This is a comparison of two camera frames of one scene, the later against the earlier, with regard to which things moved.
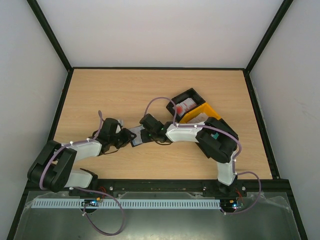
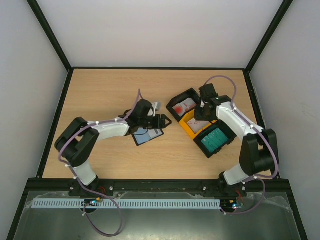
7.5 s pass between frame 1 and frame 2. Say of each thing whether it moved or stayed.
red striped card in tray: stayed
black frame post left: stayed
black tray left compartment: stayed
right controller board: stayed
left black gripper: moved
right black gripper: moved
